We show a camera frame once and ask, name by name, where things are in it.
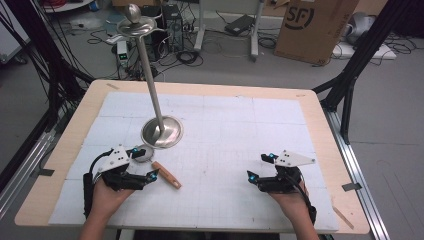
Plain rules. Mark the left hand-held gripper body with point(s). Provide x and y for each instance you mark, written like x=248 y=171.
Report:
x=115 y=162

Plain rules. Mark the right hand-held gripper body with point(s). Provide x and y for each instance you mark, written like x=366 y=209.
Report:
x=286 y=171

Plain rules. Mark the person's right hand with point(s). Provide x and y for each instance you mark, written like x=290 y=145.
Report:
x=290 y=204

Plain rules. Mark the person's left hand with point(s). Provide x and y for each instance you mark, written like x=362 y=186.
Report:
x=106 y=198

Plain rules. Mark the small round metal disc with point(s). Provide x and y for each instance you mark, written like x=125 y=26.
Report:
x=145 y=155

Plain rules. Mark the white gridded mat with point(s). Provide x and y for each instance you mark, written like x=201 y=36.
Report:
x=226 y=140

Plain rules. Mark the tall stainless steel stand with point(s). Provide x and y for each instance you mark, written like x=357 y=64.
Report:
x=156 y=110

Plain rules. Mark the grey tape piece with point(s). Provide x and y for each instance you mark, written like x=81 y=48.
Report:
x=46 y=172
x=351 y=186

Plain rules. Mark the thin wooden strip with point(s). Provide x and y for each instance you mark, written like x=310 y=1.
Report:
x=343 y=217

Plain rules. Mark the white device with green display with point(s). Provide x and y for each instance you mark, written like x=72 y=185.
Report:
x=122 y=53

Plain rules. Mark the white stand leg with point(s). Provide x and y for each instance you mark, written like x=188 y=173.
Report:
x=256 y=33
x=200 y=28

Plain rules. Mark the black computer tower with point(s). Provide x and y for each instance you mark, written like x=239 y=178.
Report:
x=173 y=28

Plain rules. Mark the brown cardboard box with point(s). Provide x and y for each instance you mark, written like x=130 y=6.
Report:
x=313 y=30

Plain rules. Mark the flat black device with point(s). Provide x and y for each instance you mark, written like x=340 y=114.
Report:
x=239 y=25

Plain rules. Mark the flat white board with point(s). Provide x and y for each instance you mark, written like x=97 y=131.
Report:
x=383 y=53

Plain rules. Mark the grey bag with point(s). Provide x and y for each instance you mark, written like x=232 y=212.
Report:
x=360 y=26

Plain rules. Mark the aluminium rail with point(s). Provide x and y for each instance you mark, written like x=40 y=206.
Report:
x=26 y=160
x=356 y=173

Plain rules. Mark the black metal frame stand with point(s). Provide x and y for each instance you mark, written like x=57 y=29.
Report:
x=50 y=66
x=356 y=56

